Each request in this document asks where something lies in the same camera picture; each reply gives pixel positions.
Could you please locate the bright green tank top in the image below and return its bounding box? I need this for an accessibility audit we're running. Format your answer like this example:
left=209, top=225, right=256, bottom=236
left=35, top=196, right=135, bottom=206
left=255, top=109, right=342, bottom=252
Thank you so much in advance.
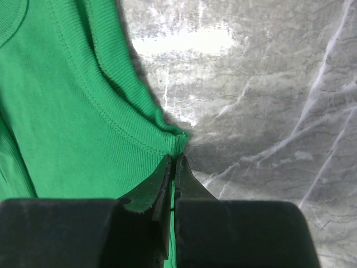
left=0, top=0, right=190, bottom=268

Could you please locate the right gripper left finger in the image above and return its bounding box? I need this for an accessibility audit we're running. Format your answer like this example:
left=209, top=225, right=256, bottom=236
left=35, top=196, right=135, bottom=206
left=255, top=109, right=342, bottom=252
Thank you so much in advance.
left=118, top=155, right=172, bottom=260

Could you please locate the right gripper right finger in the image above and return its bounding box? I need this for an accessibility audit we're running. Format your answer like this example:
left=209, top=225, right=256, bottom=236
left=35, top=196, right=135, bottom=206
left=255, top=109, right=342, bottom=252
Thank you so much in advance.
left=174, top=154, right=218, bottom=204

